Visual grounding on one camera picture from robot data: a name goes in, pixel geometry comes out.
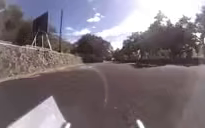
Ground grey stone wall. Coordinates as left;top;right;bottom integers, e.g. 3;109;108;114
0;39;85;82

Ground dark round tree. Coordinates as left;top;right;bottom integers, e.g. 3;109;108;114
72;33;115;64

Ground row of trees above wall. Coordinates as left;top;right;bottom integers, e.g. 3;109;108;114
0;0;74;54

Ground grey asphalt road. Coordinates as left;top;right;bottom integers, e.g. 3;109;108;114
0;61;205;128

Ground dark pole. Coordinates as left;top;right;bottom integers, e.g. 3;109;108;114
58;8;64;54

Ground dark billboard on pale legs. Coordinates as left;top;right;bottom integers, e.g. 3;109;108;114
30;11;54;51

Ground row of roadside trees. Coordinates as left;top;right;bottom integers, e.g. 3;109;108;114
112;0;205;67

